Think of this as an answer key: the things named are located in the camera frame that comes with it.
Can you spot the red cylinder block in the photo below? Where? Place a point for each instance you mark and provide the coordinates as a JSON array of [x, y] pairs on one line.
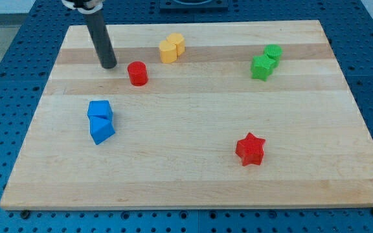
[[138, 73]]

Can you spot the wooden board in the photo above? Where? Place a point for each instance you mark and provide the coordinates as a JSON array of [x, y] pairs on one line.
[[175, 137]]

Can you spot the yellow block front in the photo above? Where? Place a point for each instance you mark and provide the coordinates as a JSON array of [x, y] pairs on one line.
[[168, 52]]

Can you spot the yellow block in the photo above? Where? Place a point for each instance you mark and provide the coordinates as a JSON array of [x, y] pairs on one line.
[[168, 52], [178, 40]]

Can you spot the red star block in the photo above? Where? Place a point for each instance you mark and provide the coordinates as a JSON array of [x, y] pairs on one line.
[[250, 150]]

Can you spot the yellow block rear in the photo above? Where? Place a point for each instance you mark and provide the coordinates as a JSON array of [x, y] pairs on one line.
[[178, 40]]

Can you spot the blue cube block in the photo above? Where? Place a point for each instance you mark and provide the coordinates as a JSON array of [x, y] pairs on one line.
[[100, 109]]

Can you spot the blue triangle block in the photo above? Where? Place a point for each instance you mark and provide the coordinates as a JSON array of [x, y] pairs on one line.
[[100, 129]]

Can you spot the green star block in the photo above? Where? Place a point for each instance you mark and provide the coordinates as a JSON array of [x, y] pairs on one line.
[[262, 67]]

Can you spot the green cylinder block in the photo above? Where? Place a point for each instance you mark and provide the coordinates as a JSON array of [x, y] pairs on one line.
[[274, 52]]

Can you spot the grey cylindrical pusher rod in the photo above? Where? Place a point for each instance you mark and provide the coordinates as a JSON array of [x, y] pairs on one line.
[[100, 38]]

